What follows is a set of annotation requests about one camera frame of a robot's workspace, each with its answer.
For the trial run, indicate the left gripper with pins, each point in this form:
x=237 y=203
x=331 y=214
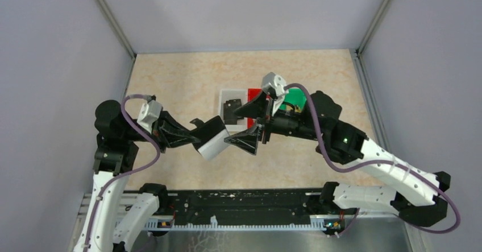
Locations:
x=161 y=131

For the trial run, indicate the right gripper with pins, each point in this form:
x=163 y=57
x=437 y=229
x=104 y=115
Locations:
x=268 y=118

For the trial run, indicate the black leather card holder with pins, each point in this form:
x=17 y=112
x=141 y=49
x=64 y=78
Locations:
x=206 y=131

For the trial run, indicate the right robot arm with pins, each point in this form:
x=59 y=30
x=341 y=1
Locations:
x=415 y=196

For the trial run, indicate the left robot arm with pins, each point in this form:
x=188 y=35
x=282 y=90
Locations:
x=132 y=135

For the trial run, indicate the gold card in green bin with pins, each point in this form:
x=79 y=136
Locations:
x=293 y=109

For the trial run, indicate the red plastic bin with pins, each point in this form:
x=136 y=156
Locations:
x=256 y=99

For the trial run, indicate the white plastic bin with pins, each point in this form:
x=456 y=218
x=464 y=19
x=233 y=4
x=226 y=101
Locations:
x=228 y=94

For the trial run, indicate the green plastic bin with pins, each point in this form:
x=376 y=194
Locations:
x=296 y=97

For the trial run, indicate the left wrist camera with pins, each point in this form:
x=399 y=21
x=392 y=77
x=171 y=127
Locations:
x=149 y=114

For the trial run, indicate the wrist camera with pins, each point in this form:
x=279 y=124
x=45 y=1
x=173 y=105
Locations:
x=274 y=86
x=149 y=114

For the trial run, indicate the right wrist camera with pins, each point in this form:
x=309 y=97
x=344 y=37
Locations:
x=274 y=86

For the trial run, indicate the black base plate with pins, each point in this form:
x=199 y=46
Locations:
x=238 y=207

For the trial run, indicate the aluminium frame rail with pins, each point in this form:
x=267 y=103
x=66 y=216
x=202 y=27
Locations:
x=324 y=223

